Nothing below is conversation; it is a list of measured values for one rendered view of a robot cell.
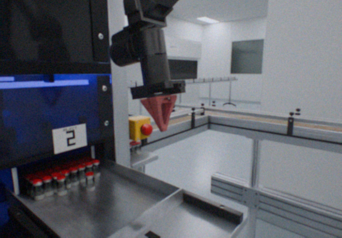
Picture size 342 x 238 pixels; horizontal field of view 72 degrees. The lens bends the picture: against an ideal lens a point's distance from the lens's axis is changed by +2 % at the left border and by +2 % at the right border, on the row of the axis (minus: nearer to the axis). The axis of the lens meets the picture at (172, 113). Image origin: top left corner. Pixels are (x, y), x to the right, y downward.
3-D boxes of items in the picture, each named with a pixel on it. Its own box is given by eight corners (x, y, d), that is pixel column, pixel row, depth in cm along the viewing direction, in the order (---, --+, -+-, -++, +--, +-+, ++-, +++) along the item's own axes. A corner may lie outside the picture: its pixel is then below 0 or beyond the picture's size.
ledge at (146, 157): (107, 160, 86) (106, 155, 86) (133, 151, 96) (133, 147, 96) (132, 170, 78) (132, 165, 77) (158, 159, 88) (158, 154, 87)
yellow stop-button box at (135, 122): (122, 137, 81) (121, 117, 80) (137, 133, 87) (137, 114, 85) (137, 141, 76) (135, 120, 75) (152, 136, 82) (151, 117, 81)
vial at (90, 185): (84, 190, 61) (83, 174, 60) (92, 187, 63) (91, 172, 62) (89, 192, 60) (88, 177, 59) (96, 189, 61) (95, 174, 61)
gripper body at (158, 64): (151, 94, 54) (146, 62, 53) (187, 88, 47) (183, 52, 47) (130, 96, 49) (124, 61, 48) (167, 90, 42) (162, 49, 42)
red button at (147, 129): (138, 135, 78) (137, 124, 77) (146, 133, 81) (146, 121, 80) (146, 137, 76) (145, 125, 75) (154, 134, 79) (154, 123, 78)
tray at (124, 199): (6, 199, 57) (4, 186, 56) (99, 165, 77) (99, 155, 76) (82, 275, 36) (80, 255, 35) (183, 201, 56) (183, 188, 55)
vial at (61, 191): (55, 193, 59) (54, 177, 58) (64, 190, 61) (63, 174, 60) (60, 197, 58) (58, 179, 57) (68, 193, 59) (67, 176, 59)
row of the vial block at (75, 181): (32, 198, 57) (30, 181, 56) (97, 173, 71) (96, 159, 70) (36, 201, 56) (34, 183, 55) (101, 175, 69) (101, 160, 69)
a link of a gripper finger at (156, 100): (157, 128, 54) (152, 88, 54) (182, 128, 50) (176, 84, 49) (135, 134, 49) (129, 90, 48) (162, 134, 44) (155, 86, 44)
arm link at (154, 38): (150, 20, 43) (169, 25, 48) (124, 30, 47) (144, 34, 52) (155, 58, 44) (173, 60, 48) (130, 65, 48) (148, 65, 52)
